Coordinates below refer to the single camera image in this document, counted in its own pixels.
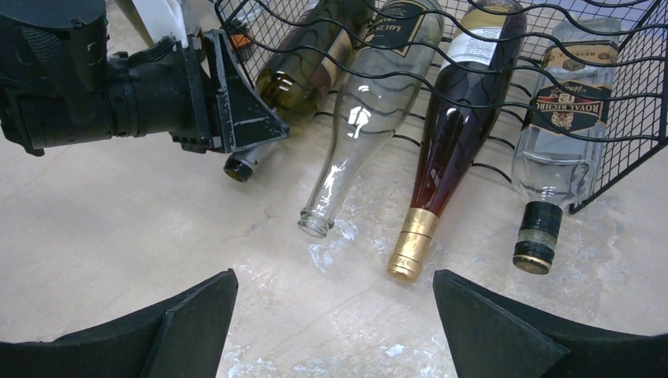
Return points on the green bottle silver cap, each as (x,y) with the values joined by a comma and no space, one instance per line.
(296,80)

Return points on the dark bottle lower far right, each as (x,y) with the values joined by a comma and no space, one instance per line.
(558,154)

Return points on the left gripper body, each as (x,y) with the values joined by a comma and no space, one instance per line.
(162,89)

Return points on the red bottle gold cap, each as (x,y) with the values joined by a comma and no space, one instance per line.
(472,82)

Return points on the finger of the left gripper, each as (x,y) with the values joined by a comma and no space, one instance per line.
(240,119)

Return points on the clear slim empty bottle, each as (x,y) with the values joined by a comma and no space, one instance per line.
(375,97)

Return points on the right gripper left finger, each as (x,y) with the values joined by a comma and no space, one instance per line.
(181,336)

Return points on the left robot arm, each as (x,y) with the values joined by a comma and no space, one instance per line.
(59,85)

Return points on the orange hex key set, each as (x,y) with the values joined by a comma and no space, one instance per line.
(240,39)

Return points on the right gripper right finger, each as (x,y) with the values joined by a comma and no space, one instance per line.
(490,335)

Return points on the black wire wine rack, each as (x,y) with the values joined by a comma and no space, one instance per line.
(638,103)

